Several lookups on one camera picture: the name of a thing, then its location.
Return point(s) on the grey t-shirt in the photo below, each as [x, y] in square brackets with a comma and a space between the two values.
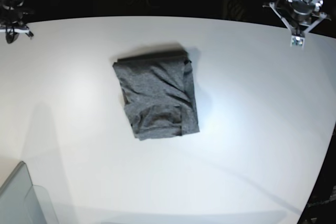
[158, 92]

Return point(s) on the translucent grey tray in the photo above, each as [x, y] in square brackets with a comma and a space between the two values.
[24, 202]

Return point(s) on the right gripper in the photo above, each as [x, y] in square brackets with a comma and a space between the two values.
[12, 30]

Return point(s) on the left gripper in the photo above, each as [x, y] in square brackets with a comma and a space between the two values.
[299, 16]

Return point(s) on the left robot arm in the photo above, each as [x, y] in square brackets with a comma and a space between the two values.
[299, 16]

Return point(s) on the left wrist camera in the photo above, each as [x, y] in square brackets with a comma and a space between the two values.
[297, 41]

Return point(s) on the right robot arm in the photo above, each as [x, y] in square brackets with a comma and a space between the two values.
[12, 19]

